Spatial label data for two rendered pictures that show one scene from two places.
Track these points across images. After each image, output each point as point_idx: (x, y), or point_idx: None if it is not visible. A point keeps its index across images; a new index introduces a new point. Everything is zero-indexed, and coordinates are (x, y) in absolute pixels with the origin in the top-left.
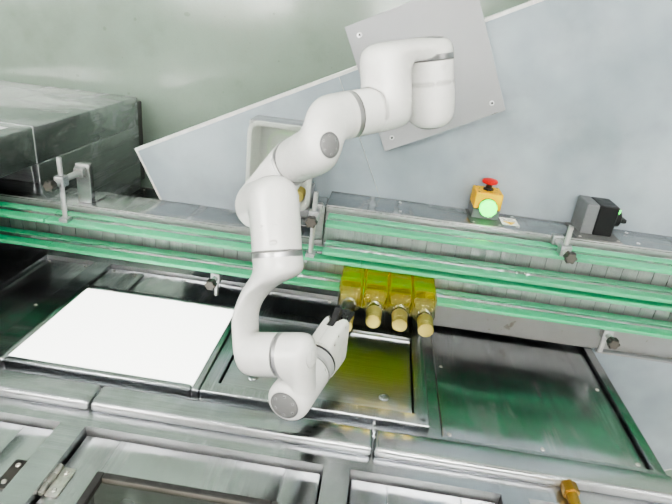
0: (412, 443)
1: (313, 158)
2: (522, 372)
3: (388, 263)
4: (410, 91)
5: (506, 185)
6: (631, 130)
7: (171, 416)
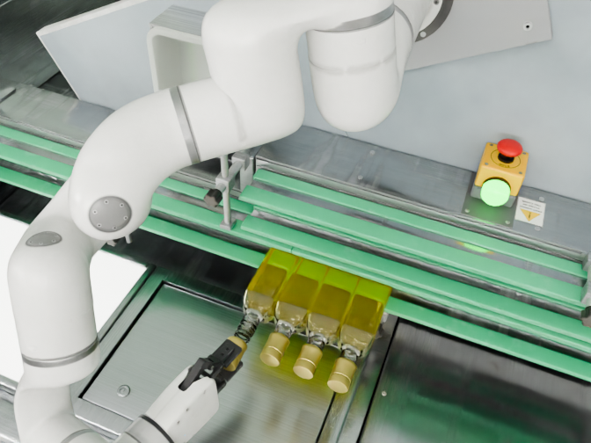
0: None
1: (85, 233)
2: (498, 421)
3: (326, 257)
4: (288, 91)
5: (542, 149)
6: None
7: (10, 440)
